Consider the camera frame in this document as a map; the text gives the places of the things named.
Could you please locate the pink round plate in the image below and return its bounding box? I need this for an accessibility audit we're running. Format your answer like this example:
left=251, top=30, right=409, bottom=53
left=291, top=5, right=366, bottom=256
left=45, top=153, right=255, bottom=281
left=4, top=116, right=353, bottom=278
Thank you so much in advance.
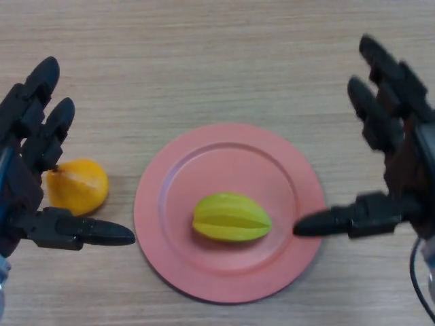
left=133, top=122, right=326, bottom=304

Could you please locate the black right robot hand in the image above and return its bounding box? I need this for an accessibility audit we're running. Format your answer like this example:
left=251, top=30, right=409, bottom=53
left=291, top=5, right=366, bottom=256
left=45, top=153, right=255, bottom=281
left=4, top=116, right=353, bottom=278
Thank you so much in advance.
left=292, top=33, right=435, bottom=244

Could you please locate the yellow-green starfruit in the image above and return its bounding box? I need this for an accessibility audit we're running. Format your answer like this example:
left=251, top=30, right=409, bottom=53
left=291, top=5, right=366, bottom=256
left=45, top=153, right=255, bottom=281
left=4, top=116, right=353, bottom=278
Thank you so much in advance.
left=192, top=192, right=273, bottom=242

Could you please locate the orange-yellow pear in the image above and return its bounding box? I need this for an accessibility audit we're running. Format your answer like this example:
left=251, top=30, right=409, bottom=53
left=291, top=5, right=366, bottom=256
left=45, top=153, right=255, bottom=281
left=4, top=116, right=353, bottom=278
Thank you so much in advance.
left=46, top=158, right=109, bottom=217

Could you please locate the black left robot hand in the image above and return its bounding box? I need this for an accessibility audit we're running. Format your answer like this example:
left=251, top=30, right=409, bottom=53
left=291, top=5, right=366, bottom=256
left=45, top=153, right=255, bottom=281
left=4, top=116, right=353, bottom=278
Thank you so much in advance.
left=0, top=56, right=136, bottom=259

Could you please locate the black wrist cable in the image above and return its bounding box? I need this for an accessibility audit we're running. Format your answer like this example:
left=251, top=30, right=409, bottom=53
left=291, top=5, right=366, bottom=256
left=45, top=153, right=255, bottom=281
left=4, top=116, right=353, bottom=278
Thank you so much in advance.
left=409, top=237, right=435, bottom=323

